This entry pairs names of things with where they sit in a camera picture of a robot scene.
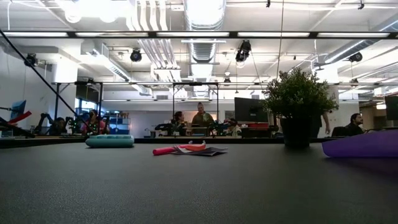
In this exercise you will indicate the pink highlighter pen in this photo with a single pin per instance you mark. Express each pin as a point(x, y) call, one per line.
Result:
point(163, 151)

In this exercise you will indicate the person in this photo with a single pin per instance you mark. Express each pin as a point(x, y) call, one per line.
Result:
point(59, 126)
point(325, 123)
point(202, 119)
point(234, 129)
point(93, 124)
point(354, 127)
point(178, 119)

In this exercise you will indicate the black computer monitor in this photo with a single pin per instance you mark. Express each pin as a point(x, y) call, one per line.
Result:
point(248, 109)
point(392, 107)

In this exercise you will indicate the red box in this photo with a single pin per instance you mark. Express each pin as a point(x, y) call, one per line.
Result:
point(258, 125)

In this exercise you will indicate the blue storage shelf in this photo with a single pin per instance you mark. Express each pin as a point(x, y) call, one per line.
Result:
point(119, 126)

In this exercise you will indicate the overhead LED light bar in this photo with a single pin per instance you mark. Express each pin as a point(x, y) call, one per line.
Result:
point(152, 34)

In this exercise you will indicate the teal flat tray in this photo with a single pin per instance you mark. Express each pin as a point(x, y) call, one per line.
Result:
point(109, 142)

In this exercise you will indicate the green potted plant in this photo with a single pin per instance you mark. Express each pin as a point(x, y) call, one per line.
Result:
point(298, 93)

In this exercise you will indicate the black office chair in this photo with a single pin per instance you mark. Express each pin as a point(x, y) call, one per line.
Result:
point(339, 131)

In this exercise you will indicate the red flat object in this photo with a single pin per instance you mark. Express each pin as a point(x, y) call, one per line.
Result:
point(20, 117)

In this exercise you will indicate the blue screen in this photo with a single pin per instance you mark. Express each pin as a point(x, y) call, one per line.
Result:
point(19, 107)

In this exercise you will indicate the black background rig frame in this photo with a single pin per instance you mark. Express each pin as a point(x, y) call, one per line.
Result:
point(57, 99)
point(196, 83)

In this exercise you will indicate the black aluminium table frame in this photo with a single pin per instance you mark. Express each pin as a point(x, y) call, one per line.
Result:
point(248, 140)

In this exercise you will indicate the black ceiling-hung camera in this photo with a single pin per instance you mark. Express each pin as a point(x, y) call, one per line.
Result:
point(243, 51)
point(136, 55)
point(356, 57)
point(31, 59)

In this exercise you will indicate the silver ventilation duct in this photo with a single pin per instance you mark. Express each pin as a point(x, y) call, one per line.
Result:
point(203, 18)

